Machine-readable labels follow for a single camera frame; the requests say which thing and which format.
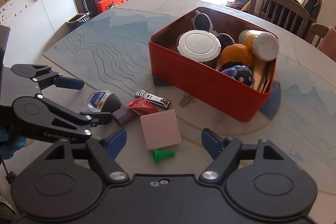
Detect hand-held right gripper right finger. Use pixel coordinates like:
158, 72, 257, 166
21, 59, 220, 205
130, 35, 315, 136
199, 129, 289, 182

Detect dark ball with blue label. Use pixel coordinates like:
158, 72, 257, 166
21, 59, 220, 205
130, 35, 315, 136
87, 89, 122, 112

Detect white cabinet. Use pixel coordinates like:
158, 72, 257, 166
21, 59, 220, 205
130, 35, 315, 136
0, 0, 78, 59

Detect white bottle yellow label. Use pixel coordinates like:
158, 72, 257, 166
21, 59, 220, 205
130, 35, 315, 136
238, 29, 280, 60

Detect red tin box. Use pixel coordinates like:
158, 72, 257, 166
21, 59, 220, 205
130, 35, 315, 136
148, 6, 279, 123

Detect green chess pawn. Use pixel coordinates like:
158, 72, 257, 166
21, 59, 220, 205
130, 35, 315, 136
152, 148, 176, 164

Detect chair with pink cloth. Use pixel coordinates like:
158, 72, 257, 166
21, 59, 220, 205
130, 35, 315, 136
316, 26, 336, 63

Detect pink cube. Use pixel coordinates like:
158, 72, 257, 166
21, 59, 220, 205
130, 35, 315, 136
140, 109, 182, 151

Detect blue trash bin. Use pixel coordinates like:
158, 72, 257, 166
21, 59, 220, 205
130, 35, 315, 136
66, 13, 91, 32

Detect dark wooden chair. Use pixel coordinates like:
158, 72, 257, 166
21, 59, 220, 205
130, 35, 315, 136
248, 0, 315, 40

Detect white frame sunglasses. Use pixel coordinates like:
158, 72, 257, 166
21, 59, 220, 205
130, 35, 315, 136
193, 10, 236, 49

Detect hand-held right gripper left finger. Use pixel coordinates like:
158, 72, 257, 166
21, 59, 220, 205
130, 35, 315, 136
45, 128, 129, 186

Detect orange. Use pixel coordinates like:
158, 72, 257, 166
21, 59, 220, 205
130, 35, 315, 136
221, 43, 254, 67

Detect person's dark jacket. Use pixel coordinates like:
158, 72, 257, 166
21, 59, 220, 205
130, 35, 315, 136
0, 195, 20, 224

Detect black cable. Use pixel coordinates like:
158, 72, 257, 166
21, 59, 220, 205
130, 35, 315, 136
2, 158, 16, 185

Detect metal nail clipper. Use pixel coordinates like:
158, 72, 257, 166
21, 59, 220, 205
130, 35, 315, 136
134, 89, 171, 109

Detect purple block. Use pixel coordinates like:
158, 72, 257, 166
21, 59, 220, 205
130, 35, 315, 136
112, 106, 137, 126

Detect orange gift box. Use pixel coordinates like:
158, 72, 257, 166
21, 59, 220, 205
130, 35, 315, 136
96, 0, 127, 14

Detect person's left hand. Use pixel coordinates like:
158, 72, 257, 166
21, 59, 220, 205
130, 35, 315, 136
0, 120, 25, 160

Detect red packet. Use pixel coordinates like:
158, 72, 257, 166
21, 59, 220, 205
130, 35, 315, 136
125, 97, 160, 117

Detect round metal tin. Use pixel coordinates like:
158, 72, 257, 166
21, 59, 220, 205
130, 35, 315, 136
176, 30, 222, 63

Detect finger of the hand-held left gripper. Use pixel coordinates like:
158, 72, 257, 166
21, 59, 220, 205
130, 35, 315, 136
33, 65, 85, 90
35, 95, 113, 139

